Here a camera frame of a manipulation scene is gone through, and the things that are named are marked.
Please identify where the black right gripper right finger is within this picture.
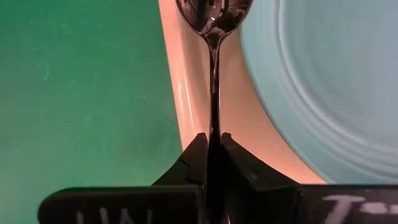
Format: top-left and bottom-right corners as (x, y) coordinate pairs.
(221, 132), (398, 224)

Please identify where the beige plastic tray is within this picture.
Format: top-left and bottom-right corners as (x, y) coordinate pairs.
(158, 0), (326, 185)

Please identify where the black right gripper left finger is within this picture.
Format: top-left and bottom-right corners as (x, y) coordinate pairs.
(37, 133), (209, 224)

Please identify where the silver metal spoon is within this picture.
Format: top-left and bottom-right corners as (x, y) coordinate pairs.
(175, 0), (254, 224)

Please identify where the blue-green round plate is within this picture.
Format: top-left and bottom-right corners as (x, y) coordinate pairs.
(238, 0), (398, 185)

